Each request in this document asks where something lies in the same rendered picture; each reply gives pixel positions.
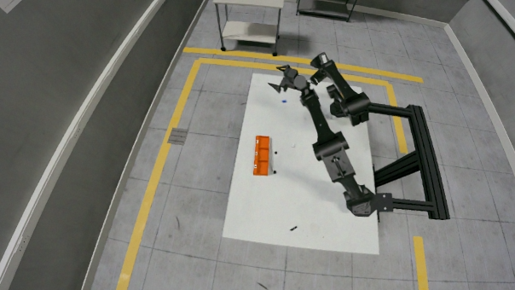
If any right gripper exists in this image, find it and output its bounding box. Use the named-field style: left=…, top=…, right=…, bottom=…
left=310, top=74, right=326, bottom=86

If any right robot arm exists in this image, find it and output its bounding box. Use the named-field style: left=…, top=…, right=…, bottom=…
left=310, top=52, right=371, bottom=127

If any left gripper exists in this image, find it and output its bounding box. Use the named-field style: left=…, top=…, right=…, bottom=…
left=268, top=65, right=290, bottom=94

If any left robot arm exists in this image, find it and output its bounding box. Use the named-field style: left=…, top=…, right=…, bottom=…
left=284, top=67, right=372, bottom=214

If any orange rack of bins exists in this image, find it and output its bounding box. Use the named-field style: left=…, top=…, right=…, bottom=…
left=253, top=136, right=269, bottom=176

